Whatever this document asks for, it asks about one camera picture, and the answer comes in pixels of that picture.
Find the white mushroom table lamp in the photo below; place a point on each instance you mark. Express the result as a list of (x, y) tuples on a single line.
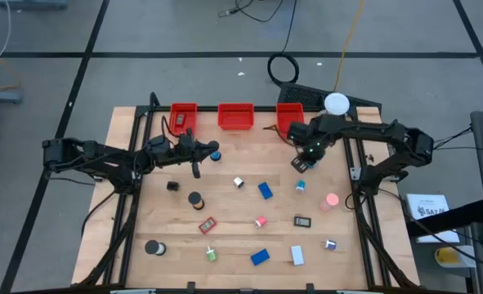
[(337, 104)]

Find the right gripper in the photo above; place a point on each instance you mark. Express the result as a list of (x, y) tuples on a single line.
[(306, 134)]

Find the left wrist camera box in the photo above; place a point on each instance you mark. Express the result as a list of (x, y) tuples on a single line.
[(159, 145)]

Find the black flat bar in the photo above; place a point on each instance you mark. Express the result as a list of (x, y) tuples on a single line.
[(445, 220)]

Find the red plastic basket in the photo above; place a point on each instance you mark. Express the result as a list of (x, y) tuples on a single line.
[(284, 114), (235, 117), (190, 110)]

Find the grey table foot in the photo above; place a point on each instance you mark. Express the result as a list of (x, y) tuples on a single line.
[(0, 97), (32, 4)]

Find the black perforated plate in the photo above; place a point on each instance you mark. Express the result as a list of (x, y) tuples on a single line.
[(302, 96)]

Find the orange sand hourglass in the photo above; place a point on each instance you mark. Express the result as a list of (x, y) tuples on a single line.
[(195, 198)]

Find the white and black wall charger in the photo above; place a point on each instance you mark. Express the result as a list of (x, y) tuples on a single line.
[(238, 182)]

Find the pink wall charger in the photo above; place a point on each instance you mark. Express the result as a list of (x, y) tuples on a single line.
[(260, 221)]

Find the teal plastic box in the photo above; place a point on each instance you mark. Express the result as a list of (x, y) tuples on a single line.
[(313, 165)]

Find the red digital thermometer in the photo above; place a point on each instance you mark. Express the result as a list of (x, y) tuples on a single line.
[(207, 225), (180, 119)]

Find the white plastic box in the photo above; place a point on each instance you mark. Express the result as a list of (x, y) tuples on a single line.
[(297, 255)]

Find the blue plastic box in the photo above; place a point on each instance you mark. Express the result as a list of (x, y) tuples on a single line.
[(265, 190), (260, 257)]

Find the black digital thermometer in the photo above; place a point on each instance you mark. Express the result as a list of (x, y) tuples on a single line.
[(302, 221)]

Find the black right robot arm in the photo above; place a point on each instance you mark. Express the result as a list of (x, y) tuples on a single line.
[(380, 130)]

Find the yellow and white cup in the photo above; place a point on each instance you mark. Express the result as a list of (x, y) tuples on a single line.
[(445, 257)]

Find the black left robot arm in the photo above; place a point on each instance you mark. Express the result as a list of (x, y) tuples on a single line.
[(102, 157)]

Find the blue sand hourglass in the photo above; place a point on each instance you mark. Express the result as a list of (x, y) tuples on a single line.
[(215, 156)]

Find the green wall charger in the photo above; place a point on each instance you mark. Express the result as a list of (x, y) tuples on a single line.
[(211, 255)]

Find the white paper label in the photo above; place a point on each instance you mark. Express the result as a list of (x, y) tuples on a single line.
[(427, 204)]

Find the pink sand hourglass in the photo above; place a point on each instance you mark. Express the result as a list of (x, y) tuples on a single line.
[(331, 200)]

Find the purple wall charger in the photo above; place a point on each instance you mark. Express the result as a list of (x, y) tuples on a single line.
[(330, 245)]

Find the white sand hourglass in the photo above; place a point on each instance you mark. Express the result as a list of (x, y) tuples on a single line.
[(152, 247)]

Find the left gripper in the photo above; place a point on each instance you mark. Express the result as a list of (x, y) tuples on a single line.
[(184, 150)]

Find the black aluminium rig frame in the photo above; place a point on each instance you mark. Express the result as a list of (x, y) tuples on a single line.
[(207, 108)]

